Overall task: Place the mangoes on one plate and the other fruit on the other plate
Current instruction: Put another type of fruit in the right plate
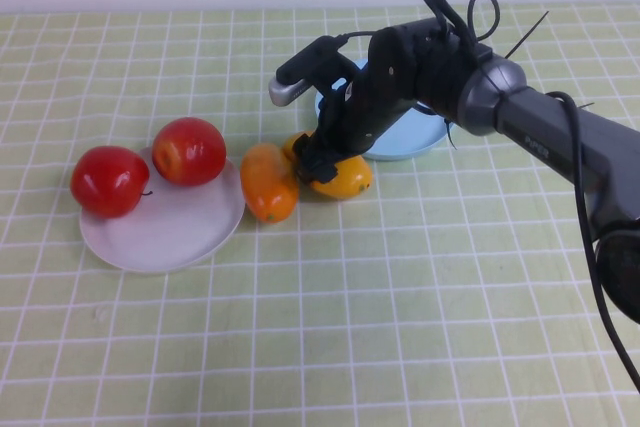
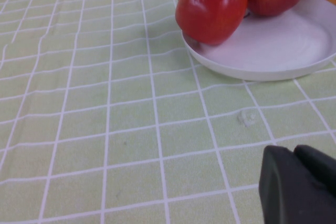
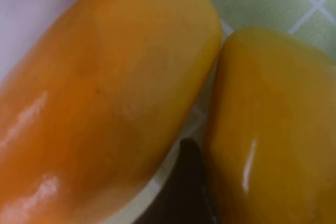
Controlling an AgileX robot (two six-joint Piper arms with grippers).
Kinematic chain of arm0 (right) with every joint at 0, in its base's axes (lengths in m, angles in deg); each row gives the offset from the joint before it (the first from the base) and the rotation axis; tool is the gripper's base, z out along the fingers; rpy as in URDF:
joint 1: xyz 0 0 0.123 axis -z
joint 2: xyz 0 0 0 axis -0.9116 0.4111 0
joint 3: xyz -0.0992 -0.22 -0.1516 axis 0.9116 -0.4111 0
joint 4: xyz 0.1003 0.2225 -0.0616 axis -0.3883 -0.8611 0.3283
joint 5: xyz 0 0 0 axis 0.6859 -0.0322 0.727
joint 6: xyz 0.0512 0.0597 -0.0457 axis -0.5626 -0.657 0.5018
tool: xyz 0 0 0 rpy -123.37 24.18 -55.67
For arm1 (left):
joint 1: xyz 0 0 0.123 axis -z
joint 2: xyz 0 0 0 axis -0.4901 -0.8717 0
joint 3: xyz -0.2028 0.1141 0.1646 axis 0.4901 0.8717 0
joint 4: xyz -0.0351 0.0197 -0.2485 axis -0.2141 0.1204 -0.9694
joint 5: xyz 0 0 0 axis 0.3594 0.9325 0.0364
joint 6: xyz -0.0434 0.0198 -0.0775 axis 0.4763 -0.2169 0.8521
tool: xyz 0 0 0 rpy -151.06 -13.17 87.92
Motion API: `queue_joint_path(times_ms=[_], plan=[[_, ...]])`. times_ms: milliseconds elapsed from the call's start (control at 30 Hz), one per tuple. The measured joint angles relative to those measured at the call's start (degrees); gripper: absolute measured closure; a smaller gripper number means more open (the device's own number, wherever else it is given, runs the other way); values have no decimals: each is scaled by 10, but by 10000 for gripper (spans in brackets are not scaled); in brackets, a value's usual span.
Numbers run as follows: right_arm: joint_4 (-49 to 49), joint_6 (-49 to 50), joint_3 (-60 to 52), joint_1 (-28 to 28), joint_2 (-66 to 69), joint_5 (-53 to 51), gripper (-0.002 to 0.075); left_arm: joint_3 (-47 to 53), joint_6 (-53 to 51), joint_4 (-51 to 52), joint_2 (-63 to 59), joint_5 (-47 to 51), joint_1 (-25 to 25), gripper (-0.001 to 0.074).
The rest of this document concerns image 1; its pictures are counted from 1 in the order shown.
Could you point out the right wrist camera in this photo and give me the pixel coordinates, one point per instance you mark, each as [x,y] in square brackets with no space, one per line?
[310,64]

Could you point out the orange mango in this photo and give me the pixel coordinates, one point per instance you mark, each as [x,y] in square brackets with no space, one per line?
[267,187]

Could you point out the red apple with stem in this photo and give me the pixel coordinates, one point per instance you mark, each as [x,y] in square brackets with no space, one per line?
[110,182]

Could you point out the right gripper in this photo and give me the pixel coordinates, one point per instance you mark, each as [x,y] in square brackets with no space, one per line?
[385,92]

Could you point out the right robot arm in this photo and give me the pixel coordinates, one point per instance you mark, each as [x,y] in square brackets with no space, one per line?
[550,132]

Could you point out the yellow mango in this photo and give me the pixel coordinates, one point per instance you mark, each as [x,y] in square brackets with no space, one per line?
[352,179]

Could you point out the green checked tablecloth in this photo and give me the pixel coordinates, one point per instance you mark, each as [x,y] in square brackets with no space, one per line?
[400,297]

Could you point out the light blue plate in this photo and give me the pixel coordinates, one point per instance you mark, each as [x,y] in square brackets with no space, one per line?
[410,137]

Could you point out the white plate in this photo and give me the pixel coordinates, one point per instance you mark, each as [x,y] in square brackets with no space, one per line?
[170,232]

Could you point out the red apple with yellowish dimple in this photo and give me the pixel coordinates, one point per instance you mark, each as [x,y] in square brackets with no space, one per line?
[190,152]

